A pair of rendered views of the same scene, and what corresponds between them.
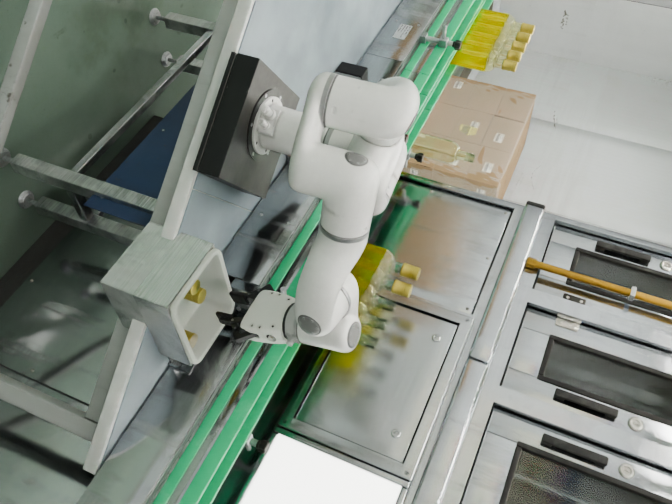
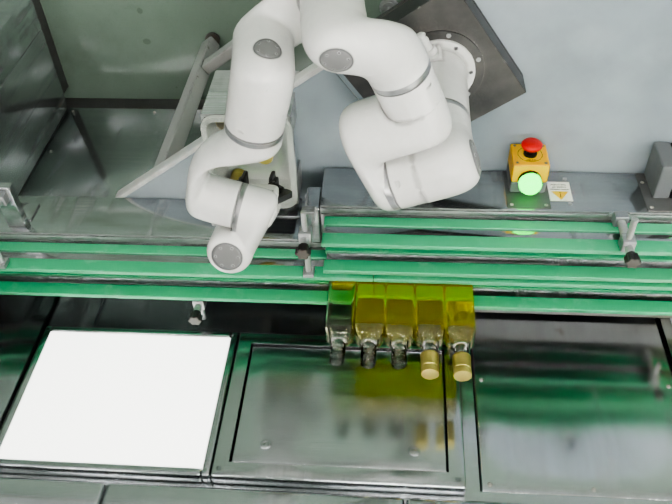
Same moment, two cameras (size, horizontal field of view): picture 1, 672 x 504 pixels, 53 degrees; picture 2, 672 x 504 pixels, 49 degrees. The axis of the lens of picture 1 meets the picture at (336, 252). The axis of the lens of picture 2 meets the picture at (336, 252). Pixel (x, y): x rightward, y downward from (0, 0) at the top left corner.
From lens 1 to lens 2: 103 cm
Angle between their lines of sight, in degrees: 45
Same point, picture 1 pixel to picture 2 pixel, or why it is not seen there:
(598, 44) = not seen: outside the picture
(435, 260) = (549, 425)
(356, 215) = (231, 103)
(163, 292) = (217, 106)
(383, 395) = (310, 417)
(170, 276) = not seen: hidden behind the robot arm
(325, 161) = (248, 29)
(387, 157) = (375, 126)
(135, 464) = (125, 216)
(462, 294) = (510, 472)
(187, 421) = (175, 232)
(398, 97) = (332, 16)
